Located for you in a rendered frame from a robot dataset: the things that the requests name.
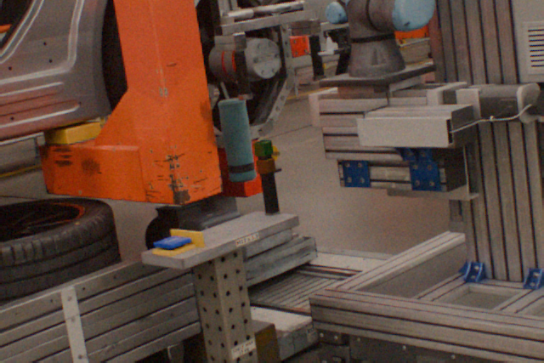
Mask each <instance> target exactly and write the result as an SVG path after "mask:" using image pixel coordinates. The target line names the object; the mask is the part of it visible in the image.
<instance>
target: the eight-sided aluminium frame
mask: <svg viewBox="0 0 544 363"><path fill-rule="evenodd" d="M199 1H200V0H195V6H196V5H197V4H198V2H199ZM245 1H246V2H247V3H248V4H249V5H250V6H251V7H252V8H258V7H260V5H261V3H262V1H263V0H245ZM268 33H269V40H270V41H272V42H273V43H274V44H275V46H276V47H277V49H278V52H279V56H280V63H279V67H278V70H277V72H276V73H275V78H274V81H273V82H272V84H271V86H270V88H269V91H268V95H267V97H266V99H265V101H264V103H263V105H262V107H261V109H260V111H259V113H258V116H257V118H256V120H255V122H254V123H253V124H252V125H249V126H250V131H251V139H256V138H259V137H262V136H266V135H268V134H270V132H271V130H272V128H274V125H275V122H276V120H277V118H278V116H279V114H280V113H281V110H282V107H283V105H284V104H285V102H286V99H287V97H288V94H289V93H290V91H291V89H292V88H293V84H294V82H295V80H296V79H295V72H294V67H293V61H292V50H291V43H290V37H289V31H288V24H284V25H280V26H268ZM214 131H215V136H216V148H224V142H223V136H222V132H220V131H218V130H217V129H216V127H214Z"/></svg>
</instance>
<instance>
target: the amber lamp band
mask: <svg viewBox="0 0 544 363"><path fill-rule="evenodd" d="M256 163H257V169H258V174H269V173H273V172H275V160H274V158H270V159H268V160H256Z"/></svg>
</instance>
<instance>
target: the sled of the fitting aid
mask: <svg viewBox="0 0 544 363"><path fill-rule="evenodd" d="M292 237H293V239H291V240H289V241H286V242H283V243H281V244H279V245H277V246H274V247H271V248H269V249H268V250H265V251H263V252H260V253H257V254H255V255H252V256H251V257H248V260H247V261H246V262H245V263H243V264H244V269H245V275H246V284H247V287H249V286H252V285H254V284H256V283H259V282H260V281H264V280H268V279H269V278H271V277H273V276H276V275H278V274H281V273H283V272H285V271H288V270H289V269H293V268H295V267H297V266H299V265H301V264H305V263H307V262H308V261H311V260H313V259H315V258H318V251H317V245H316V239H315V237H314V236H306V235H299V233H293V234H292Z"/></svg>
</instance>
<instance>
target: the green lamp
mask: <svg viewBox="0 0 544 363"><path fill-rule="evenodd" d="M253 145H254V151H255V156H268V155H272V154H273V148H272V142H271V140H260V141H258V142H254V143H253Z"/></svg>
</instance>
